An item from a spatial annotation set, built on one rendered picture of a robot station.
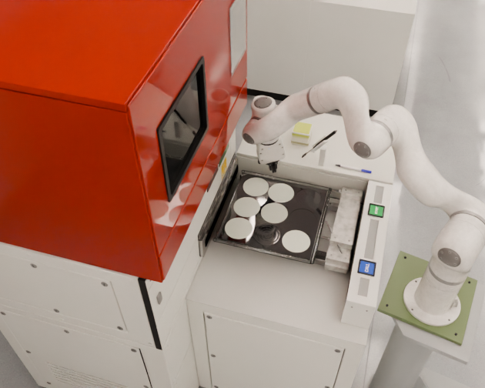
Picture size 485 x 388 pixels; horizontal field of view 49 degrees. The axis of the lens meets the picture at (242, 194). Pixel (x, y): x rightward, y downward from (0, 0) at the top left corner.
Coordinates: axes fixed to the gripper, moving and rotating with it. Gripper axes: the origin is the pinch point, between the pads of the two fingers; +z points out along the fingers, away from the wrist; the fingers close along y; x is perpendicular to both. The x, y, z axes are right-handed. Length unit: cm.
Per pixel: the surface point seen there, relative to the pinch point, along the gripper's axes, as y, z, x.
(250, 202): -12.0, 7.9, -7.1
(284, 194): 1.7, 9.9, -6.5
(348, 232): 19.0, 14.7, -29.0
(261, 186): -5.9, 8.6, -0.4
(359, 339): 8, 19, -67
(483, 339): 83, 113, -45
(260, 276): -16.8, 15.5, -35.8
